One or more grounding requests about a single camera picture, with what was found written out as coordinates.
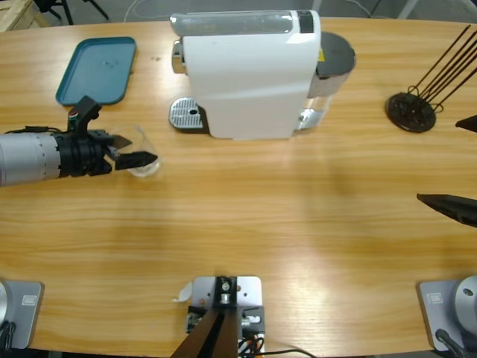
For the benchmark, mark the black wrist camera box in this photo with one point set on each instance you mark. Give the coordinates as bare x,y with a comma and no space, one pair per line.
85,112

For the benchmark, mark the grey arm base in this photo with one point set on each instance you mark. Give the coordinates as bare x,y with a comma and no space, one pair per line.
439,309
24,309

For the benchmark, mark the light wooden crate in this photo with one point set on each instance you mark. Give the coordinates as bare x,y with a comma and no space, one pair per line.
18,15

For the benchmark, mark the teal plastic tray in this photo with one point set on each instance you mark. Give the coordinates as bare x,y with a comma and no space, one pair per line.
97,71

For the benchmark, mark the black capsule holder with rods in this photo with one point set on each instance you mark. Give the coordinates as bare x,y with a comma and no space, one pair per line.
402,112

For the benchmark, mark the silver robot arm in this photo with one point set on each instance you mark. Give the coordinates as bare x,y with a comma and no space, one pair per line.
26,160

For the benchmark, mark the grey metal leg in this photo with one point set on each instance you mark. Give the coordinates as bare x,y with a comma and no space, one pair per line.
408,8

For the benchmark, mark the dark camera post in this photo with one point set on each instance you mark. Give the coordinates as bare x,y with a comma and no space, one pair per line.
216,335

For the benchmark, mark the white capsule coffee machine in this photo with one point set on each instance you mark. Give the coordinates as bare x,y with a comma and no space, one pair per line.
242,82

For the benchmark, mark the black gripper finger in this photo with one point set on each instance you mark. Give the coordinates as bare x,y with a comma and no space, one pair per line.
454,209
469,124

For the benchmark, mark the clear glass cup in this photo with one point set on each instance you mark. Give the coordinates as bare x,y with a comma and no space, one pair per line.
143,172

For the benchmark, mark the clear water tank dark lid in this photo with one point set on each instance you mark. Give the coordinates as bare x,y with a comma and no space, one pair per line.
335,52

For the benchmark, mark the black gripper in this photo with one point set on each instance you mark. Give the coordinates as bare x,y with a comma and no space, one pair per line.
78,158

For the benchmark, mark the black tripod legs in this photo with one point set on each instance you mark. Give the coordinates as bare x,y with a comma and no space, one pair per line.
48,4

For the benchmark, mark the white paper tag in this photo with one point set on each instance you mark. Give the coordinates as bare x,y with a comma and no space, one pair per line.
184,292

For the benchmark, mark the silver drip tray grille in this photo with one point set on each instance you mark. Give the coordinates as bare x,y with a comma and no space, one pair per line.
184,113

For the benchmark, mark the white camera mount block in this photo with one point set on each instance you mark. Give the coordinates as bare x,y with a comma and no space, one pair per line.
249,289

